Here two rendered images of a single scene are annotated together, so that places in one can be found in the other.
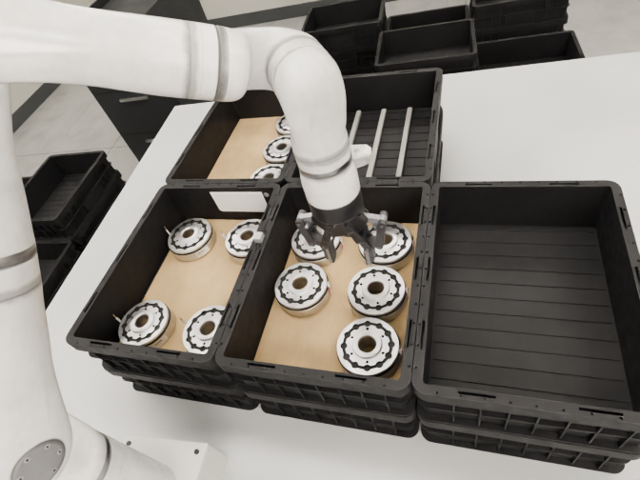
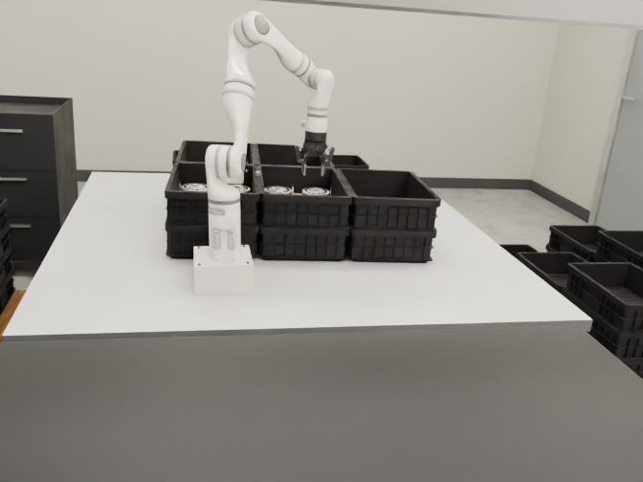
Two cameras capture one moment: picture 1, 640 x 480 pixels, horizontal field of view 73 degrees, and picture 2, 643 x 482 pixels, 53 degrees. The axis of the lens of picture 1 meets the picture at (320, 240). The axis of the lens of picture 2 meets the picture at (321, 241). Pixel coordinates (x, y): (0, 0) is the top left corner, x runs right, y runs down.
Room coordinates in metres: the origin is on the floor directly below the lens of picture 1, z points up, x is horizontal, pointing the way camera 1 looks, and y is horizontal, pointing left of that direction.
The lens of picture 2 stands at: (-1.35, 1.23, 1.50)
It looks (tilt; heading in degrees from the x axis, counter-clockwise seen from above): 20 degrees down; 324
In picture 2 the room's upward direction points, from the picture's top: 4 degrees clockwise
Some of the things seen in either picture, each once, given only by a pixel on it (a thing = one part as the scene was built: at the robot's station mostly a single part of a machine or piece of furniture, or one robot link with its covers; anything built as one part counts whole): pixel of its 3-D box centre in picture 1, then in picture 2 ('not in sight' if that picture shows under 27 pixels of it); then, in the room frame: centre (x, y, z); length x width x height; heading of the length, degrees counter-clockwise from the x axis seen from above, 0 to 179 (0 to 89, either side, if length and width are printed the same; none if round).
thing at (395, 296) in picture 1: (375, 290); not in sight; (0.43, -0.06, 0.86); 0.10 x 0.10 x 0.01
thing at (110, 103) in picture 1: (168, 86); (25, 185); (2.43, 0.52, 0.45); 0.62 x 0.45 x 0.90; 156
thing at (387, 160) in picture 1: (372, 142); (291, 169); (0.81, -0.19, 0.87); 0.40 x 0.30 x 0.11; 152
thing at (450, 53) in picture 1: (427, 90); not in sight; (1.69, -0.69, 0.37); 0.40 x 0.30 x 0.45; 66
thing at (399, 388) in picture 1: (333, 268); (301, 183); (0.46, -0.01, 0.92); 0.40 x 0.30 x 0.02; 152
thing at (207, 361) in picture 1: (184, 259); (214, 180); (0.60, 0.26, 0.92); 0.40 x 0.30 x 0.02; 152
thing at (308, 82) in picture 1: (312, 111); (321, 92); (0.43, -0.04, 1.23); 0.09 x 0.07 x 0.15; 4
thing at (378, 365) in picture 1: (367, 346); not in sight; (0.33, -0.02, 0.86); 0.10 x 0.10 x 0.01
